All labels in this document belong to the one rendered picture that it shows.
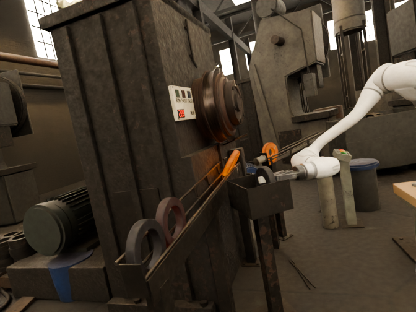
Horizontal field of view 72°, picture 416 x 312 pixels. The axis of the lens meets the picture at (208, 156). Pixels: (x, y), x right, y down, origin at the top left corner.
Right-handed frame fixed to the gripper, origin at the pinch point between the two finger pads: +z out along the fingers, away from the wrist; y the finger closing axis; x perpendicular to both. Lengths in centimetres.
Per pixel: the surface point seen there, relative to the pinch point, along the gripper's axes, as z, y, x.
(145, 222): 60, -38, 2
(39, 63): 232, 667, 234
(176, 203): 47, -20, 2
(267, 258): 5.2, -3.0, -38.0
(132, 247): 65, -43, -2
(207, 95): 13, 35, 46
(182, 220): 45.4, -17.5, -5.7
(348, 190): -101, 62, -36
